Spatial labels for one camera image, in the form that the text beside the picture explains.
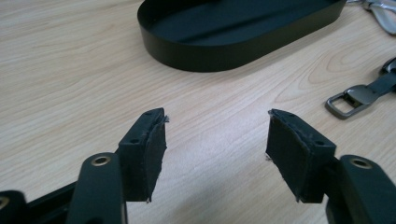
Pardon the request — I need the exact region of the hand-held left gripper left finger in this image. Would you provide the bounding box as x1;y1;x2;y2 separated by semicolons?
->
117;107;169;203

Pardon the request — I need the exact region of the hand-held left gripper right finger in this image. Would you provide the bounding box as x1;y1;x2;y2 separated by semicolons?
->
265;108;337;204

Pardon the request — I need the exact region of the black strap key fob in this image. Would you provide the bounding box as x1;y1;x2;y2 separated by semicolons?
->
324;57;396;120

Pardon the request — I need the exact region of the black key rack with tray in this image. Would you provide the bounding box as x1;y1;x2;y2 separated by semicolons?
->
136;0;348;74

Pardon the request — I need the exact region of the silver metal keychain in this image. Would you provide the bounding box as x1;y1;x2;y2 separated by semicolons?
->
345;0;396;35

